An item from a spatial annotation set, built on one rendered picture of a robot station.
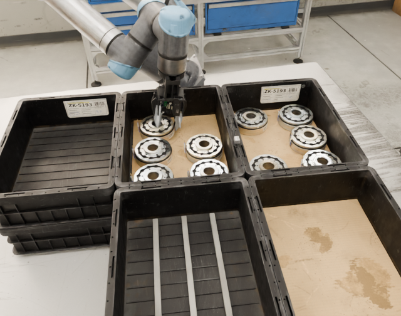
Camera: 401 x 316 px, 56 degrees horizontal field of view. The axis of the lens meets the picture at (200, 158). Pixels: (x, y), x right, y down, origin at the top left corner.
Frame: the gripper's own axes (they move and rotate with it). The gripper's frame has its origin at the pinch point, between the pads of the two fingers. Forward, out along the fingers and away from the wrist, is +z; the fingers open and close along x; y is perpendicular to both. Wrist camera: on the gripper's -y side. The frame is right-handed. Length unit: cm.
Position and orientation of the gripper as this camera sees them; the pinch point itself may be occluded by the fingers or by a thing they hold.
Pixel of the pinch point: (167, 125)
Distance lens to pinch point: 113.9
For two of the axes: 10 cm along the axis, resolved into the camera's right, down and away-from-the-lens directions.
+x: 9.9, 0.0, 1.6
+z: -1.1, 7.4, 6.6
